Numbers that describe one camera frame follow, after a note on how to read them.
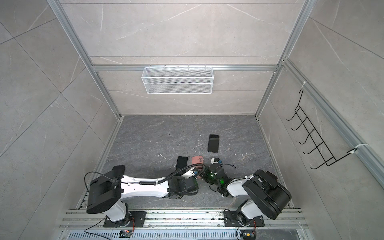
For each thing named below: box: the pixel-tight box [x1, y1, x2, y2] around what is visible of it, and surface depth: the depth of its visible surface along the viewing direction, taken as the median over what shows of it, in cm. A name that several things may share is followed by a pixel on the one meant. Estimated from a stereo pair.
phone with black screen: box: [175, 156, 188, 171], surface depth 95 cm
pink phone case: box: [191, 156, 204, 165], surface depth 97 cm
